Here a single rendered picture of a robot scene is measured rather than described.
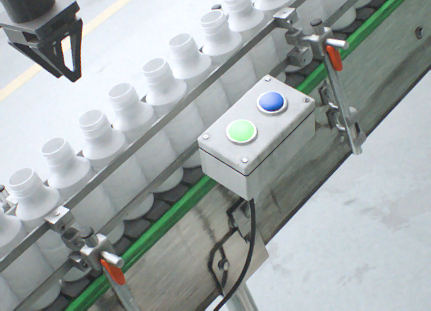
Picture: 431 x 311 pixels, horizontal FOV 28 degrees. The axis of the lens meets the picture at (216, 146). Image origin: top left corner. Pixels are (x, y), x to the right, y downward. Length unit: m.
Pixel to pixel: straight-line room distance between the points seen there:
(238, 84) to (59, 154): 0.30
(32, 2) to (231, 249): 0.48
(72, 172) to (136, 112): 0.12
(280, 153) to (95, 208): 0.25
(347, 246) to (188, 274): 1.29
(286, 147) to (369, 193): 1.54
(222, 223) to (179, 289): 0.11
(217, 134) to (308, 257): 1.45
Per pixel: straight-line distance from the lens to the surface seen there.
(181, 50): 1.18
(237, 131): 1.04
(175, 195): 1.19
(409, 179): 2.62
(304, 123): 1.09
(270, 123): 1.06
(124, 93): 1.12
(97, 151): 1.11
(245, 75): 1.24
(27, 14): 1.01
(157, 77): 1.14
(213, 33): 1.21
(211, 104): 1.21
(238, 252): 1.27
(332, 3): 1.37
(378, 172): 2.67
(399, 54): 1.49
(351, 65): 1.38
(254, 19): 1.25
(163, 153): 1.17
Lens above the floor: 1.70
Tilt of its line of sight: 34 degrees down
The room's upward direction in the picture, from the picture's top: 24 degrees counter-clockwise
